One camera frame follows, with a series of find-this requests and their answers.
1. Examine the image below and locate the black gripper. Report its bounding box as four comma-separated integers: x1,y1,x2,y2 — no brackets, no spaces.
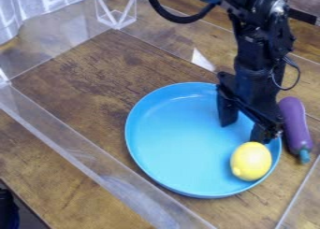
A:
217,62,288,145

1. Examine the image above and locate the yellow toy lemon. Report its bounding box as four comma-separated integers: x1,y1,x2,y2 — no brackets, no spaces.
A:
230,142,273,181

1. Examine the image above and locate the clear acrylic enclosure wall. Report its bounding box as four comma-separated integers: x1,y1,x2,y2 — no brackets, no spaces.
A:
0,0,320,229

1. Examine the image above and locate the white curtain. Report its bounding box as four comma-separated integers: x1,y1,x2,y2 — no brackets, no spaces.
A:
0,0,84,45

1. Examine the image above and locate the black cable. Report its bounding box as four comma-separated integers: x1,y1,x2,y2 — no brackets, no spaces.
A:
143,0,230,24

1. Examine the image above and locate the blue plastic plate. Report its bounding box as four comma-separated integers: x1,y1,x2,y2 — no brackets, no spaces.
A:
123,81,282,199

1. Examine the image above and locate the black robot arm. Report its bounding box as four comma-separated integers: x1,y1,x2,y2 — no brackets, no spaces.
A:
201,0,294,144

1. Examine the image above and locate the purple toy eggplant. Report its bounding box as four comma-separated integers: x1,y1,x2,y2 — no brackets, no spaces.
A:
278,96,312,164

